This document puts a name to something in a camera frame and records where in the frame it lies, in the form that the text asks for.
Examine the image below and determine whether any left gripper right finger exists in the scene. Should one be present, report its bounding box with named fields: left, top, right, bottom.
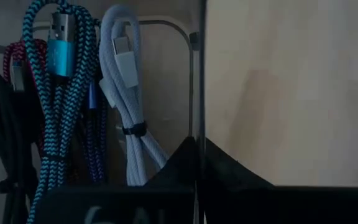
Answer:
left=204, top=138, right=358, bottom=224

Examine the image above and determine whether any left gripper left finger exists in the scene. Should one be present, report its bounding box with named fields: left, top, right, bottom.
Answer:
left=35, top=136, right=198, bottom=224

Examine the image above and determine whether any purple braided USB cable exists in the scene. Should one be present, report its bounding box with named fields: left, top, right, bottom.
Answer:
left=84, top=80, right=109, bottom=183

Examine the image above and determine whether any white braided USB cable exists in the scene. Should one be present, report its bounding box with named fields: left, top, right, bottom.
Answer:
left=98, top=5, right=170, bottom=187

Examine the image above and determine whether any teal black braided USB cable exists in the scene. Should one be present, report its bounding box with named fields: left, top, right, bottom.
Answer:
left=22, top=0, right=102, bottom=224

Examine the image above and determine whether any red braided USB cable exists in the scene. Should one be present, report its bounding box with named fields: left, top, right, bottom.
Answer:
left=2, top=39, right=48, bottom=156

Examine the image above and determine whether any grey plastic bin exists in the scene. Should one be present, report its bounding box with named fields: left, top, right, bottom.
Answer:
left=0, top=0, right=207, bottom=224

